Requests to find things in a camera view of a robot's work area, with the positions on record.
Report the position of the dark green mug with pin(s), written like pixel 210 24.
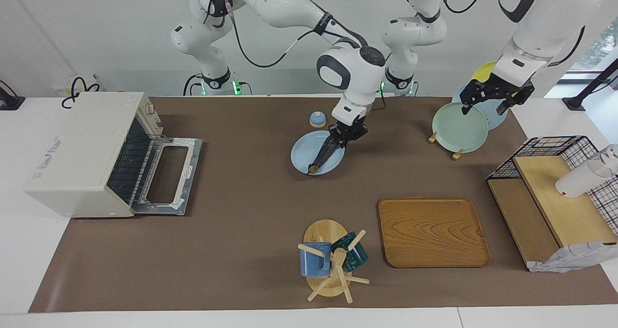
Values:
pixel 356 255

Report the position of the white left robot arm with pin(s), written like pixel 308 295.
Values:
pixel 540 23

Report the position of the wooden shelf box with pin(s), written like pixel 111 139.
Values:
pixel 569 217

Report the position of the wooden mug tree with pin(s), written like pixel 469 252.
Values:
pixel 324 231

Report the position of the large light blue plate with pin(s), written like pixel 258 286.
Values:
pixel 497 115

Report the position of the black camera stand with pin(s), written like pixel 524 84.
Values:
pixel 586 89

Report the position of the pale green plate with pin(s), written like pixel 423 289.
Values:
pixel 458 130

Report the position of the white toaster oven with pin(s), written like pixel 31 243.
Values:
pixel 77 154

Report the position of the black clamp mount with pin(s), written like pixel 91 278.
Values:
pixel 9 101

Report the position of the small light blue plate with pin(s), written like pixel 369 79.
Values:
pixel 304 151

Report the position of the clear glass cup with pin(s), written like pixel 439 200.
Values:
pixel 610 156

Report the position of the white cup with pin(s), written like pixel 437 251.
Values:
pixel 577 180

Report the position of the small blue lid wooden knob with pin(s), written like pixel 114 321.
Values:
pixel 317 120

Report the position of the brown table mat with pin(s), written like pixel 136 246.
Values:
pixel 241 246

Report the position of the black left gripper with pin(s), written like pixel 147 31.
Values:
pixel 499 85

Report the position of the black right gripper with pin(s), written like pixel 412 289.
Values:
pixel 350 130

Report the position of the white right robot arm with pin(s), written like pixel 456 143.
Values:
pixel 285 2

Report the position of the blue mug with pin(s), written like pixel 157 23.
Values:
pixel 314 263

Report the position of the grey checked cloth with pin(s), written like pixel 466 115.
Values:
pixel 569 258

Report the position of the white power socket box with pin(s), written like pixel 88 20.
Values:
pixel 60 84

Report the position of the wooden plate rack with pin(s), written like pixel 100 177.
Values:
pixel 456 155

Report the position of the wooden serving tray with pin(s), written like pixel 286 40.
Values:
pixel 432 231

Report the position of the dark purple eggplant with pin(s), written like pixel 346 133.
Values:
pixel 324 156

